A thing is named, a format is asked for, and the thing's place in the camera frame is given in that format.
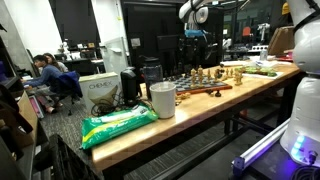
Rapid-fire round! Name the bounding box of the person in background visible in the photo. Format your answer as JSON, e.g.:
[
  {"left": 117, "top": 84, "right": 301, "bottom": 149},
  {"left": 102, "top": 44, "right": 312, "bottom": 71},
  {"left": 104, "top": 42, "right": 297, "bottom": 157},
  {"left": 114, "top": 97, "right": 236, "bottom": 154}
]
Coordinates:
[{"left": 44, "top": 53, "right": 68, "bottom": 73}]

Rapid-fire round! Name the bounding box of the dark glass jar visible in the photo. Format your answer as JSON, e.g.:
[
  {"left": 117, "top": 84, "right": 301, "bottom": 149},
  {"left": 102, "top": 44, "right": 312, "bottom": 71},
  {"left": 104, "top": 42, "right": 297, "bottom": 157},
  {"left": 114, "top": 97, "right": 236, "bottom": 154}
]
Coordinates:
[{"left": 142, "top": 57, "right": 163, "bottom": 98}]

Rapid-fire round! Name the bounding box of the green plastic wipes package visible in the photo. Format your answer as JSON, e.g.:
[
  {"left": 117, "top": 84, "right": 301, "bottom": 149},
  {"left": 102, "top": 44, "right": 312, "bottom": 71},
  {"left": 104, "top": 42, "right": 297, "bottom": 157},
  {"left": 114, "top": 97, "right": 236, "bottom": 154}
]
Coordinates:
[{"left": 81, "top": 103, "right": 158, "bottom": 150}]

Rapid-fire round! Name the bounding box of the wooden framed chess board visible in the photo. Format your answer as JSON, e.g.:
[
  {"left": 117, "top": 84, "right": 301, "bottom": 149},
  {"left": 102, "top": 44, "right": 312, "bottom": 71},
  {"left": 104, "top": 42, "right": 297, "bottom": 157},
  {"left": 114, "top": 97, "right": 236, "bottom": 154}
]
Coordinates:
[{"left": 165, "top": 75, "right": 232, "bottom": 95}]

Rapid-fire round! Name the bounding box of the cardboard box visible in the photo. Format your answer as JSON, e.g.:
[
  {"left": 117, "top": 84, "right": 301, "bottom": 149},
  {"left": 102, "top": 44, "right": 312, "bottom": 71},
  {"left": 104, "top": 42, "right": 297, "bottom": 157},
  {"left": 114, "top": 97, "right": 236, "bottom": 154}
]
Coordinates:
[{"left": 268, "top": 26, "right": 294, "bottom": 55}]

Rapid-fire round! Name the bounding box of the green patterned mat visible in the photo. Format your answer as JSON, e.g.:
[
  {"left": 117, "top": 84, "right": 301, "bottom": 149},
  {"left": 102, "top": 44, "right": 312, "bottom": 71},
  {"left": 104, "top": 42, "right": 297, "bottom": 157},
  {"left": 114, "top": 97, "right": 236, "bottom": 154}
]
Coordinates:
[{"left": 236, "top": 66, "right": 277, "bottom": 77}]

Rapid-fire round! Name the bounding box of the blue office chair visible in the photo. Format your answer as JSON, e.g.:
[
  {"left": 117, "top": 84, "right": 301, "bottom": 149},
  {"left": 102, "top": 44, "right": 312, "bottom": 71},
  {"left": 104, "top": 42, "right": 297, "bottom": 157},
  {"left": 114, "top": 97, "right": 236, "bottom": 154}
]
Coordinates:
[{"left": 51, "top": 71, "right": 83, "bottom": 107}]

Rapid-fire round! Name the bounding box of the person in blue sweater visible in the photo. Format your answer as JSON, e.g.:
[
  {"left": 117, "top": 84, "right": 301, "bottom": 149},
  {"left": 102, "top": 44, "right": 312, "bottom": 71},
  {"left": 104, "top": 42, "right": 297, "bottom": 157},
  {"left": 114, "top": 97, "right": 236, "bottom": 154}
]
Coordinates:
[{"left": 22, "top": 55, "right": 62, "bottom": 114}]

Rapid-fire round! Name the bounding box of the white ceramic mug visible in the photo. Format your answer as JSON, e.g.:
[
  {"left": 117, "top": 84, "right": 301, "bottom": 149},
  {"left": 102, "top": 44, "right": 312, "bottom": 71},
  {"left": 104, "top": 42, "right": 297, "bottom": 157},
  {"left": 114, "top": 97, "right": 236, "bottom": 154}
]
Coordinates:
[{"left": 150, "top": 82, "right": 176, "bottom": 119}]

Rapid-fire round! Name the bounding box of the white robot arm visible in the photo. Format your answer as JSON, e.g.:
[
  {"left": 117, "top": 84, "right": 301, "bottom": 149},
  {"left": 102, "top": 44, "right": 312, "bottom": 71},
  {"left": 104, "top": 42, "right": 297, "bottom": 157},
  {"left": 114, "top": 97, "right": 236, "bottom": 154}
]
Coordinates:
[{"left": 280, "top": 0, "right": 320, "bottom": 166}]

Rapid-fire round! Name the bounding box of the white chemex box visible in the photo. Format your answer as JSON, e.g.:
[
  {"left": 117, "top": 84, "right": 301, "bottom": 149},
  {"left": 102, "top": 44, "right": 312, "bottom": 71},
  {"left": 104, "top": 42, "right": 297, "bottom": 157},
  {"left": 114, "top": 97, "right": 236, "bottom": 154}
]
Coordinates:
[{"left": 79, "top": 72, "right": 120, "bottom": 112}]

